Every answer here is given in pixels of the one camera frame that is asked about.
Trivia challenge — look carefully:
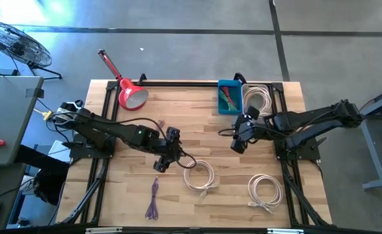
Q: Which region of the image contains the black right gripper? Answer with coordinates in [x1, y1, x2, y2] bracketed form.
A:
[230, 105, 260, 155]

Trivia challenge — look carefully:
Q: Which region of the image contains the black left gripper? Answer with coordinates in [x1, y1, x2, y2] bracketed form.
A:
[153, 125, 182, 173]

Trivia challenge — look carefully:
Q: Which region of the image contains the green cable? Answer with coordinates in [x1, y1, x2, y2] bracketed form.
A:
[218, 89, 238, 112]

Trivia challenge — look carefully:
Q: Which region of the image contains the red cable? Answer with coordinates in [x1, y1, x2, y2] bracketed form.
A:
[222, 86, 239, 110]

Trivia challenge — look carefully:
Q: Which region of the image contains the purple cable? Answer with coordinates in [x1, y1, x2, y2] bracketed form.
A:
[144, 176, 159, 220]

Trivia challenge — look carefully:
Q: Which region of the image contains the clear plastic bin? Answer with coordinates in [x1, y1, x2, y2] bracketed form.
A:
[241, 83, 273, 120]

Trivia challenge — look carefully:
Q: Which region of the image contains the blue plastic bin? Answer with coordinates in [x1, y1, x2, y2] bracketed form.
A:
[217, 79, 243, 116]

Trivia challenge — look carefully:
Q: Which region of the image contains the red desk lamp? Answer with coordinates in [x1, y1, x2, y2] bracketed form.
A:
[98, 48, 149, 112]

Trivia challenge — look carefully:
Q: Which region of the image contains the silver metal hinge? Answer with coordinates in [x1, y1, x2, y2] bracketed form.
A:
[85, 227, 123, 234]
[267, 228, 305, 234]

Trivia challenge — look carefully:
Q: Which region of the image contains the yellow power plug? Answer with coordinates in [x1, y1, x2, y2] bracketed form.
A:
[33, 108, 55, 122]

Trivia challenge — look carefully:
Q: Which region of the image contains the grey metal table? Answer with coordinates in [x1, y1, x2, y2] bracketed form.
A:
[341, 76, 382, 190]

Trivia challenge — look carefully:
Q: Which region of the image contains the black office chair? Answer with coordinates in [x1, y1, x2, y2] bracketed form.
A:
[14, 144, 71, 207]

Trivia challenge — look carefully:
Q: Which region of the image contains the grey desk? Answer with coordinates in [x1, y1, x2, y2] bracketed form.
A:
[0, 75, 45, 167]

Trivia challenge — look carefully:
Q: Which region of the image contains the black floor fan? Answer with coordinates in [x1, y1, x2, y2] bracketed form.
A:
[0, 20, 63, 81]

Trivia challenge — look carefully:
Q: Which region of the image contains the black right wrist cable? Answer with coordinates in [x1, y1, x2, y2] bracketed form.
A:
[218, 127, 243, 137]

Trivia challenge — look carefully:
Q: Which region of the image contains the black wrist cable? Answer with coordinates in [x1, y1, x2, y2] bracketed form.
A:
[218, 127, 243, 137]
[176, 148, 198, 170]

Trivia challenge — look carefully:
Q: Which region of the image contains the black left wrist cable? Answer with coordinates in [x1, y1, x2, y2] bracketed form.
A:
[176, 148, 198, 170]

